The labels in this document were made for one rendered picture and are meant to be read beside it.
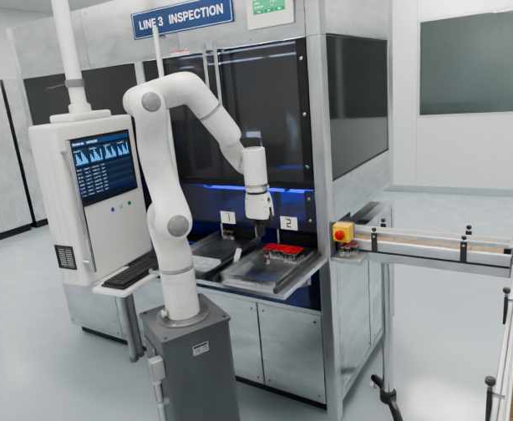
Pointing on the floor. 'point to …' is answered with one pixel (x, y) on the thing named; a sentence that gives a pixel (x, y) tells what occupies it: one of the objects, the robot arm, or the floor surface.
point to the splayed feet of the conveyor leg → (386, 397)
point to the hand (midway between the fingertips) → (261, 230)
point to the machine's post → (324, 200)
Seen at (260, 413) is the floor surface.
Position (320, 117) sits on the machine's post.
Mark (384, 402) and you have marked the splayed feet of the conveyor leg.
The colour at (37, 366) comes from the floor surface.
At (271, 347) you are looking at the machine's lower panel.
